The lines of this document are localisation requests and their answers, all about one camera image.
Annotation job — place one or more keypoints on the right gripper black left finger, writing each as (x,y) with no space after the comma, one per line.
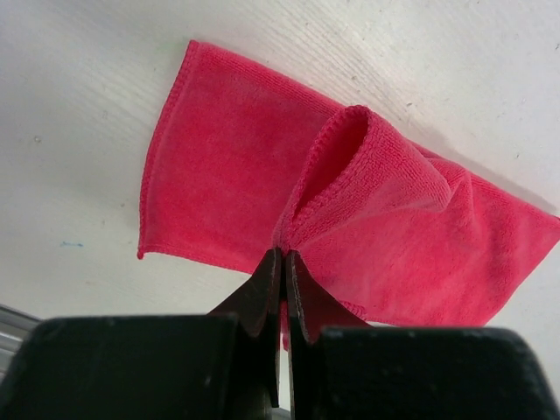
(221,365)

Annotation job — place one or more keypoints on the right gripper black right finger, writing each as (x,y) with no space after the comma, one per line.
(343,368)

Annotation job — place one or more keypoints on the red towel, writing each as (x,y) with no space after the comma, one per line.
(244,159)

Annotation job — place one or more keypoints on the aluminium front rail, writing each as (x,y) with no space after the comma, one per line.
(14,327)

